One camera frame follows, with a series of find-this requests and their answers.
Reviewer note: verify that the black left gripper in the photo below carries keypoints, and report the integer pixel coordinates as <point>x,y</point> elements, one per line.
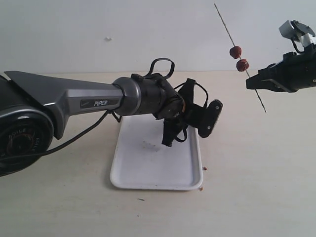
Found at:
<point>178,110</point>

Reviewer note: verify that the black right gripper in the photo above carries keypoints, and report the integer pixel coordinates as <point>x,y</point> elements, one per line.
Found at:
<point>296,71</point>

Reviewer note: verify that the red hawthorn ball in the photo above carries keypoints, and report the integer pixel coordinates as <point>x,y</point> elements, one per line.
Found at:
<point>242,65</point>
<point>236,52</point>

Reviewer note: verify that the thin metal skewer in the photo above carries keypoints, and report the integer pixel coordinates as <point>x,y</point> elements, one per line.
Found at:
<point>229,34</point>

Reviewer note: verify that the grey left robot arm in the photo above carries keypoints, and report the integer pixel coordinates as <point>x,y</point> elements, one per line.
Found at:
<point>35,109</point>

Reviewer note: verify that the white plastic tray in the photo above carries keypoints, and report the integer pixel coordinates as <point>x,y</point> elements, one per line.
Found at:
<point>142,162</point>

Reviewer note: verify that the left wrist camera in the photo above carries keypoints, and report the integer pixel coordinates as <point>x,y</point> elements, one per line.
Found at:
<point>209,118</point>

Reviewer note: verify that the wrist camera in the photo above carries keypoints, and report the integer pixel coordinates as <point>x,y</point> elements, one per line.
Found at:
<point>298,32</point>
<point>209,118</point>

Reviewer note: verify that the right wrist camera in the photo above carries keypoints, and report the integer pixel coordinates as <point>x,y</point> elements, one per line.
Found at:
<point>298,32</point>

